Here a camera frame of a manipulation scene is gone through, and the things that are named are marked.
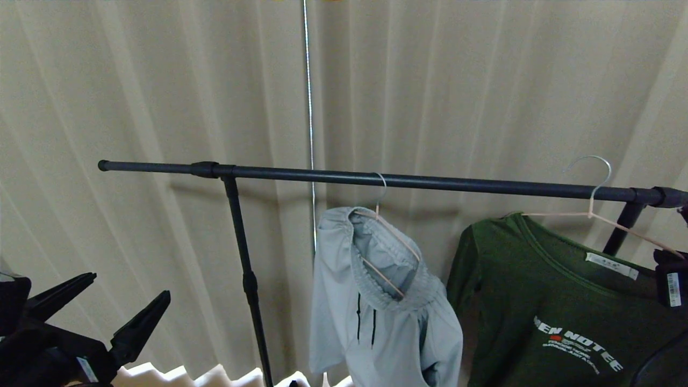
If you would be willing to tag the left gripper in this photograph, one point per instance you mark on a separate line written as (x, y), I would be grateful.
(48, 357)

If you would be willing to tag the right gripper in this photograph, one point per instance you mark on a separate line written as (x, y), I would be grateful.
(672, 282)

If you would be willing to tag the pink clothes hanger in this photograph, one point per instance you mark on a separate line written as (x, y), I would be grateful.
(378, 207)
(591, 207)

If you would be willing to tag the green garment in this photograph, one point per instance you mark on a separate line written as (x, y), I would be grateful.
(527, 301)

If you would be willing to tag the pale grey shorts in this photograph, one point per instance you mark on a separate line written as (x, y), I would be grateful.
(344, 322)

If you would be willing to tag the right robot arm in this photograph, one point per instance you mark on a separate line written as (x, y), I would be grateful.
(666, 365)

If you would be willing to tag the black clothes rack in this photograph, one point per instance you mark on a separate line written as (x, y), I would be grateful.
(322, 176)

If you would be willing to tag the beige curtain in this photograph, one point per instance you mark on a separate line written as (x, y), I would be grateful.
(134, 80)

